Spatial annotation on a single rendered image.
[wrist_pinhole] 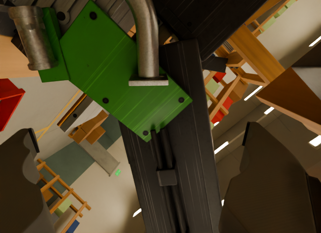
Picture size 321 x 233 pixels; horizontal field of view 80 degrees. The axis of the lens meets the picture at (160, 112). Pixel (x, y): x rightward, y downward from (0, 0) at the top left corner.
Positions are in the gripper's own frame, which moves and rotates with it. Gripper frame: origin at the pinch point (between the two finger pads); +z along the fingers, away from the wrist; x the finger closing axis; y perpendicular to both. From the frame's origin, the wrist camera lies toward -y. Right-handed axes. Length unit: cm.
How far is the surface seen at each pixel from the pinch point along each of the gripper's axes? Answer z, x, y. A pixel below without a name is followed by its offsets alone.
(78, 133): 526, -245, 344
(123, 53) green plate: 18.6, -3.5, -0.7
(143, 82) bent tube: 14.4, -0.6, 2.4
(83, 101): 30.3, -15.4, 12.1
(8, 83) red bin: 48, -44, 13
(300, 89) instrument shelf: 40, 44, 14
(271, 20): 789, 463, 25
